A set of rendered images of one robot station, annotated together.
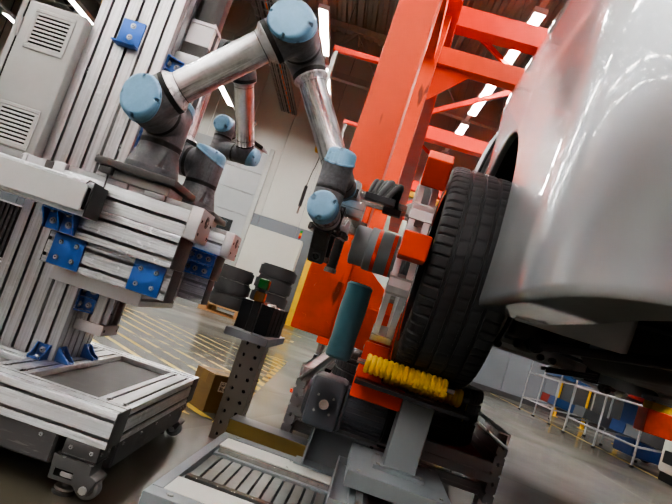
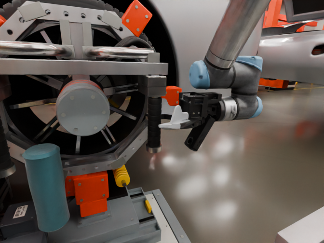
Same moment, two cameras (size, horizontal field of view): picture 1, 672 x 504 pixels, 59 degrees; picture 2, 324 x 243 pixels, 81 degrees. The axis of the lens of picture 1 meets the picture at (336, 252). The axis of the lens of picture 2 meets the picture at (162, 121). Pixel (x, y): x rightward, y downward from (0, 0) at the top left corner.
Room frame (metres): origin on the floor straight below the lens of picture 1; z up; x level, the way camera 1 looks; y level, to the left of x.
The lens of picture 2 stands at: (1.95, 0.46, 0.99)
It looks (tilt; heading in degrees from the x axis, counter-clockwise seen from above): 18 degrees down; 241
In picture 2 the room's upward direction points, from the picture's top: 2 degrees clockwise
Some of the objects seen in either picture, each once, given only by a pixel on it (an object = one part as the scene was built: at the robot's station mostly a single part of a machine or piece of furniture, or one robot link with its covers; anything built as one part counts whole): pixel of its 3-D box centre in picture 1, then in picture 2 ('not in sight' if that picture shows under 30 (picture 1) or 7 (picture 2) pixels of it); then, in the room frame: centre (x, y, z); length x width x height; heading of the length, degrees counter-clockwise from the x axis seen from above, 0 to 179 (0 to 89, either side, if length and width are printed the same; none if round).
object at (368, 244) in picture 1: (383, 253); (83, 104); (1.89, -0.15, 0.85); 0.21 x 0.14 x 0.14; 84
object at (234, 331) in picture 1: (256, 335); not in sight; (2.45, 0.20, 0.44); 0.43 x 0.17 x 0.03; 174
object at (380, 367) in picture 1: (405, 375); (117, 166); (1.76, -0.31, 0.51); 0.29 x 0.06 x 0.06; 84
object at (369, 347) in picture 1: (381, 374); (91, 184); (1.88, -0.26, 0.48); 0.16 x 0.12 x 0.17; 84
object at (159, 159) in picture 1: (155, 159); not in sight; (1.65, 0.56, 0.87); 0.15 x 0.15 x 0.10
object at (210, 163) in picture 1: (205, 164); not in sight; (2.15, 0.55, 0.98); 0.13 x 0.12 x 0.14; 74
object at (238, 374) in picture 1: (240, 388); not in sight; (2.48, 0.20, 0.21); 0.10 x 0.10 x 0.42; 84
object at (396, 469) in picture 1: (406, 439); (92, 195); (1.87, -0.39, 0.32); 0.40 x 0.30 x 0.28; 174
